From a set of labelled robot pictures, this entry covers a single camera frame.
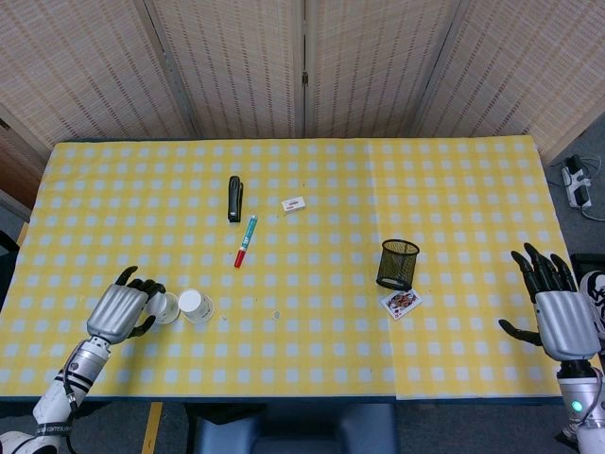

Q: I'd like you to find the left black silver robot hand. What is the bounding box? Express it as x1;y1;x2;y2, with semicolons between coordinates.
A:
85;265;166;344

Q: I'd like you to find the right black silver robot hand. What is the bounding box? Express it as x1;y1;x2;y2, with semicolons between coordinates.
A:
498;242;602;363

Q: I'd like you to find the white paper cup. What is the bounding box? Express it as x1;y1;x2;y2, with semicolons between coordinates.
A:
143;291;182;326
178;288;216;325

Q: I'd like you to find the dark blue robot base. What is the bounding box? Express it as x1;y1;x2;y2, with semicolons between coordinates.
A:
186;401;401;454

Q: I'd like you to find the white black sneaker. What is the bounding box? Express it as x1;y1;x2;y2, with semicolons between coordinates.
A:
577;270;605;338

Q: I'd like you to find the yellow checked tablecloth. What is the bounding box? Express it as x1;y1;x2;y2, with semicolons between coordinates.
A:
366;136;605;401
0;139;396;401

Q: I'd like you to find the black chair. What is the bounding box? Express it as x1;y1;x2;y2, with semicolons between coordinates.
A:
0;230;23;313

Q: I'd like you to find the yellow floor tape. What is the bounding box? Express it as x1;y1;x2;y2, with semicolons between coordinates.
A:
141;401;164;454

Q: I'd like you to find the white power strip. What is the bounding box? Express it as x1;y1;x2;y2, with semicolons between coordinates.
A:
561;155;595;210

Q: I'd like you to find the red green marker pen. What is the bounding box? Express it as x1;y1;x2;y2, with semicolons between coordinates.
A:
233;214;259;270

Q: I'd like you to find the black stapler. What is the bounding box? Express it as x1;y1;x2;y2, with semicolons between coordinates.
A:
227;175;245;225

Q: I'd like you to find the playing card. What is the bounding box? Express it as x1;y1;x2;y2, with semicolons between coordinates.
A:
380;288;424;322

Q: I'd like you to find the brown wooden cabinet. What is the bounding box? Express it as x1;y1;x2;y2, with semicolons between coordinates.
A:
0;117;48;212

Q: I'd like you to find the black mesh pen holder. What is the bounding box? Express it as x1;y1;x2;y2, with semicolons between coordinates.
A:
375;238;422;291

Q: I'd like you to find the woven folding screen panel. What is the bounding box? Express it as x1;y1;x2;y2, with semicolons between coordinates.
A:
144;0;306;140
410;0;605;166
304;0;462;140
0;0;198;153

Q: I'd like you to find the white power cable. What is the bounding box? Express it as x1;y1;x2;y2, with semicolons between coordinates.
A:
579;154;605;222

